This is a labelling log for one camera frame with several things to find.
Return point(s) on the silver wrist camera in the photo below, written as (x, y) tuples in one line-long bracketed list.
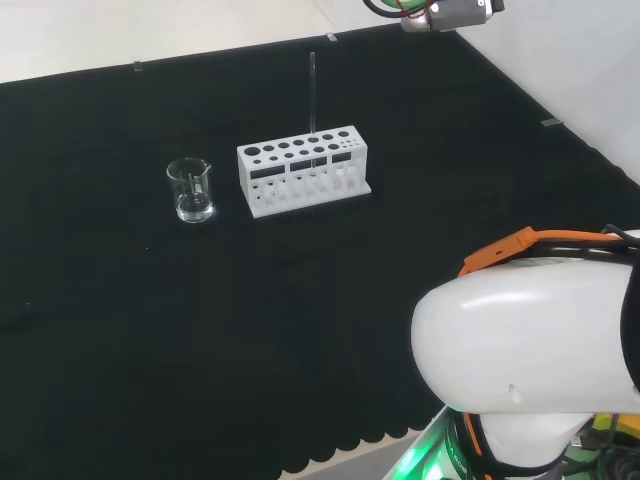
[(457, 15)]

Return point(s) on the clear glass rod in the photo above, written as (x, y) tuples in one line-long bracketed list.
[(312, 100)]

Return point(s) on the small clear glass beaker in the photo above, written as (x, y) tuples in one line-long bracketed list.
[(190, 192)]

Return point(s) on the white test tube rack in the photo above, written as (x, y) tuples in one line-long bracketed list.
[(300, 155)]

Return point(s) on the black bench cloth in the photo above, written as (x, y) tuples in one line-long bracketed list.
[(150, 325)]

